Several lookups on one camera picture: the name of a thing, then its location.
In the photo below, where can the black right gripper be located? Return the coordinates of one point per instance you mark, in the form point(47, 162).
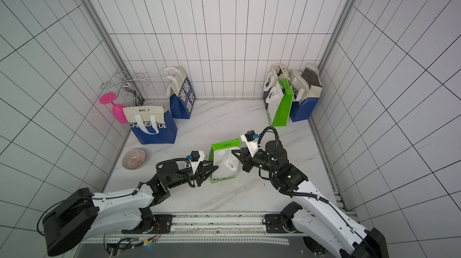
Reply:
point(250, 159)

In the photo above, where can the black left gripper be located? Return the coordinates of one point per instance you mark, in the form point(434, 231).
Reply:
point(201, 174)

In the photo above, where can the green white bag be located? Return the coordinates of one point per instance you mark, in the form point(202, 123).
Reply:
point(221, 156)
point(279, 102)

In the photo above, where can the navy beige small bag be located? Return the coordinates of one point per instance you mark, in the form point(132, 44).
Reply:
point(276, 74)

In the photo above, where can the blue beige takeout bag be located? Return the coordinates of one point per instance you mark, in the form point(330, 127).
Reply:
point(307, 89)

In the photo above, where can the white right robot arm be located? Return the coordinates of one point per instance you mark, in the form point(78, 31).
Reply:
point(355, 240)

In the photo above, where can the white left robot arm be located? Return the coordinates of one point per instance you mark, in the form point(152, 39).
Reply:
point(85, 214)

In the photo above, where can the large blue beige cheerful bag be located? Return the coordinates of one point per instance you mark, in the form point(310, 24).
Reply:
point(152, 124)

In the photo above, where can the blue beige bag at back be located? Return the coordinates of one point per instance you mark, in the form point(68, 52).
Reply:
point(180, 93)

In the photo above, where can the glass dish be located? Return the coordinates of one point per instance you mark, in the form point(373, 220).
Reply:
point(134, 159)

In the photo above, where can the pink plastic goblet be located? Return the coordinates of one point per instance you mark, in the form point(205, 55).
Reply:
point(117, 109)

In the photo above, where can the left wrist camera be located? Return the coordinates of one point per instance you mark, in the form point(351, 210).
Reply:
point(194, 160)

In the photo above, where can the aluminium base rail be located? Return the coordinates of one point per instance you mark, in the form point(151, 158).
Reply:
point(224, 227)

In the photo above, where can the metal wire rack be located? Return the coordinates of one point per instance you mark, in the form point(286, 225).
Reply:
point(130, 83)

